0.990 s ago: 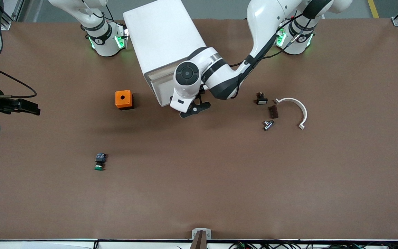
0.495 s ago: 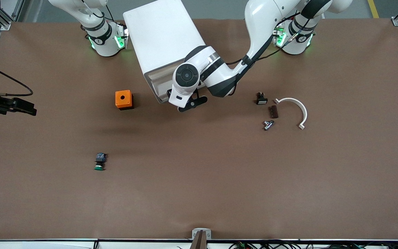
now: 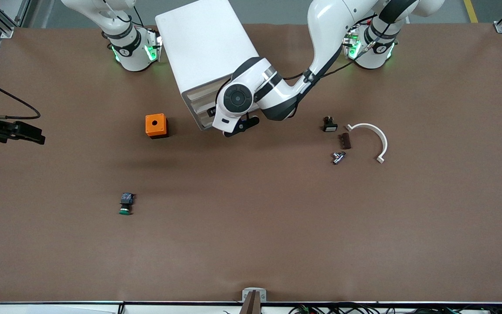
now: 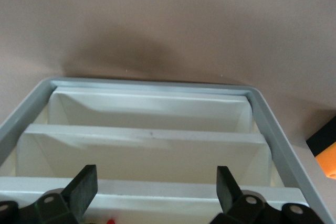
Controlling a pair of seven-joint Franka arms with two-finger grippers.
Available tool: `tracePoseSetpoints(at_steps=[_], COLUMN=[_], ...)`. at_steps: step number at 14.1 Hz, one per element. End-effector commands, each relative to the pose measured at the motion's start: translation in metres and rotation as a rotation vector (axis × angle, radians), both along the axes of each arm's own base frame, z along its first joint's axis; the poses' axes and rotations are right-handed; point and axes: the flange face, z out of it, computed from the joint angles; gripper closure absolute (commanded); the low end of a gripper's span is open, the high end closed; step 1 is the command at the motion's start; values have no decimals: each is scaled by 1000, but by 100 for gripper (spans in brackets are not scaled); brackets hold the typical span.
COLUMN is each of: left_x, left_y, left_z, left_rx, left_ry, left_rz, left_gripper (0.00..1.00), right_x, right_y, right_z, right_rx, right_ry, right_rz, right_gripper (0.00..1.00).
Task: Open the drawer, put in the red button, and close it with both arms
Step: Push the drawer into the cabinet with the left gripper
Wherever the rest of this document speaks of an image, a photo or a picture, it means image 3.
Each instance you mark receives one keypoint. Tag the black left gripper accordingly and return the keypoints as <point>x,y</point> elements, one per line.
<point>211,111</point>

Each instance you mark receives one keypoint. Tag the white drawer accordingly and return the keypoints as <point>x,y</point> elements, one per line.
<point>203,95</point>

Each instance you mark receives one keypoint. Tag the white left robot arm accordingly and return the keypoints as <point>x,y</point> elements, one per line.
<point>329,26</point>

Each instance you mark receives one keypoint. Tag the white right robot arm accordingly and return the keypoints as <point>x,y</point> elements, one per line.
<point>129,52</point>

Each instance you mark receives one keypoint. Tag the white drawer cabinet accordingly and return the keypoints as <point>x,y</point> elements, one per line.
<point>198,43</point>

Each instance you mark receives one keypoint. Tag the green mushroom push button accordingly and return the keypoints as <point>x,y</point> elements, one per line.
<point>125,203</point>

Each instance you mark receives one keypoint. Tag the orange box with hole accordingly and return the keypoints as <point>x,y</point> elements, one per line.
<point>156,125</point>

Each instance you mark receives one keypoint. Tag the chrome tee fitting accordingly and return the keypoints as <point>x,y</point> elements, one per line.
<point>338,157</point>

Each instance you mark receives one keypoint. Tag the brown cylinder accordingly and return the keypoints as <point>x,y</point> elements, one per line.
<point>346,141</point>

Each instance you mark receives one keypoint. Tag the black switch with white face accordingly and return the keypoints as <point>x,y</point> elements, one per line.
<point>330,125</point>

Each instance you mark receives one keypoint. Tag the white table edge rail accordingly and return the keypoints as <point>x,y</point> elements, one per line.
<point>59,308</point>

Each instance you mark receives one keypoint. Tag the metal bracket with brown post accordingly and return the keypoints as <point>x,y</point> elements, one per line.
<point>254,298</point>

